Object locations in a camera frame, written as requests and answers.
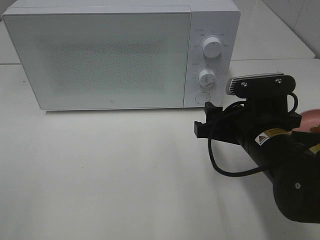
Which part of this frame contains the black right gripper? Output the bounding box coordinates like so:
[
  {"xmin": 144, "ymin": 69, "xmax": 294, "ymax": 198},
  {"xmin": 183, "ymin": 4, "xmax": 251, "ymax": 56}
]
[{"xmin": 194, "ymin": 96, "xmax": 302, "ymax": 145}]

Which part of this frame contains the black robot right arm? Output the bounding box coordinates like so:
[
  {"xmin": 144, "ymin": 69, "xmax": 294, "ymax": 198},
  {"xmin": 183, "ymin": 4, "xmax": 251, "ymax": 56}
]
[{"xmin": 194, "ymin": 96, "xmax": 320, "ymax": 224}]

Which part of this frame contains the white microwave door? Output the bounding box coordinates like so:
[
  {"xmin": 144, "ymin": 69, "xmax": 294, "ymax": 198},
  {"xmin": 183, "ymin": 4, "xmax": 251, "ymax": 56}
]
[{"xmin": 4, "ymin": 13, "xmax": 191, "ymax": 111}]

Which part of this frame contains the white microwave oven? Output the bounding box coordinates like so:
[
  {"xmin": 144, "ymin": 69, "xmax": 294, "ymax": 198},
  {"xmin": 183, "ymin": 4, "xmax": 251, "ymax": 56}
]
[{"xmin": 2, "ymin": 0, "xmax": 241, "ymax": 110}]

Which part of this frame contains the round door release button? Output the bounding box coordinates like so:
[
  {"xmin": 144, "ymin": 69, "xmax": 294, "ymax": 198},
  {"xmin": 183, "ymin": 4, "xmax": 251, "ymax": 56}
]
[{"xmin": 195, "ymin": 92, "xmax": 211, "ymax": 104}]

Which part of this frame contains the white microwave knob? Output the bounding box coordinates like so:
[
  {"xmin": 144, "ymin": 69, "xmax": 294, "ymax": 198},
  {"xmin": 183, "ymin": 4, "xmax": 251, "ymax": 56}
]
[
  {"xmin": 198, "ymin": 69, "xmax": 217, "ymax": 88},
  {"xmin": 202, "ymin": 36, "xmax": 222, "ymax": 59}
]

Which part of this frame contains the white bread sandwich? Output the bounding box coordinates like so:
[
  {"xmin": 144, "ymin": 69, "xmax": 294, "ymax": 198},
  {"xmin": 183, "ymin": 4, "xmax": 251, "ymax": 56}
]
[{"xmin": 309, "ymin": 125, "xmax": 320, "ymax": 133}]

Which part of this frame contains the pink round plate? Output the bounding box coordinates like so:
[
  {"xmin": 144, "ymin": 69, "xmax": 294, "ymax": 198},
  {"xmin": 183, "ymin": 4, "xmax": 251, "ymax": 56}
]
[{"xmin": 298, "ymin": 108, "xmax": 320, "ymax": 133}]

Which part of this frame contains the black camera cable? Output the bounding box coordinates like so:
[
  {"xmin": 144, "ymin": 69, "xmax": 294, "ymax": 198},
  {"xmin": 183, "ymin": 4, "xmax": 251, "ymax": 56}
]
[{"xmin": 206, "ymin": 92, "xmax": 299, "ymax": 178}]

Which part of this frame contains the white lower microwave knob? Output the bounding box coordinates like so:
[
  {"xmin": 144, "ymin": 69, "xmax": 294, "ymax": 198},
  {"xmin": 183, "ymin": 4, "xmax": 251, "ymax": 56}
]
[{"xmin": 198, "ymin": 69, "xmax": 217, "ymax": 88}]

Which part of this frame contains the white upper microwave knob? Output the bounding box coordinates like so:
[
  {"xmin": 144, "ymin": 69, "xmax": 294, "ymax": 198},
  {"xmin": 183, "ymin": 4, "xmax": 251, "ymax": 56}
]
[{"xmin": 202, "ymin": 36, "xmax": 222, "ymax": 59}]

